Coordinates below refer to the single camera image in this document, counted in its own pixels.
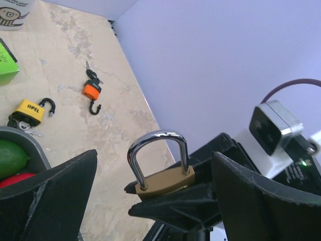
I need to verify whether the large brass padlock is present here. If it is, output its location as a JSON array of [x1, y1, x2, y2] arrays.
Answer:
[[127, 130, 196, 201]]

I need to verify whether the toilet paper roll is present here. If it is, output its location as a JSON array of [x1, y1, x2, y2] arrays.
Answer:
[[0, 0, 36, 31]]

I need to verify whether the yellow black padlock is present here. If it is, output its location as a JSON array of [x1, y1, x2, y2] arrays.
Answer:
[[7, 97, 56, 138]]

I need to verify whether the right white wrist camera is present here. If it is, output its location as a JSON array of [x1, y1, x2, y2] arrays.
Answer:
[[238, 99, 321, 180]]

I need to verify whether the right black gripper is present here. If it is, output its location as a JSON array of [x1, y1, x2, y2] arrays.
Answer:
[[233, 137, 321, 195]]

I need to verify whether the green avocado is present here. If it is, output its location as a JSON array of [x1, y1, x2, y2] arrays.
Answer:
[[1, 140, 30, 180]]

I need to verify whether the black green box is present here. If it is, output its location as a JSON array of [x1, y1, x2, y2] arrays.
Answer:
[[0, 38, 20, 86]]

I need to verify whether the dark grey fruit tray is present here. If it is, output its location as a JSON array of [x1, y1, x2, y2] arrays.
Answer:
[[1, 126, 51, 174]]

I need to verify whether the red apple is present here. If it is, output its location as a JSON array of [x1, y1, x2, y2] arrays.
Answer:
[[0, 173, 36, 188]]

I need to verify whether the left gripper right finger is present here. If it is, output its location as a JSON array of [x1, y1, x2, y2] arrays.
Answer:
[[211, 152, 320, 240]]

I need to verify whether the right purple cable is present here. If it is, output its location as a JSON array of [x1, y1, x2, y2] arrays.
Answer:
[[259, 78, 321, 105]]

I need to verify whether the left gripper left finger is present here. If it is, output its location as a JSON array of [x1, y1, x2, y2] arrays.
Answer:
[[1, 150, 97, 240]]

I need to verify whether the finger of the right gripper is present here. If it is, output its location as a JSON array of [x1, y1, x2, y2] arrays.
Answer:
[[128, 184, 221, 230], [124, 133, 252, 194]]

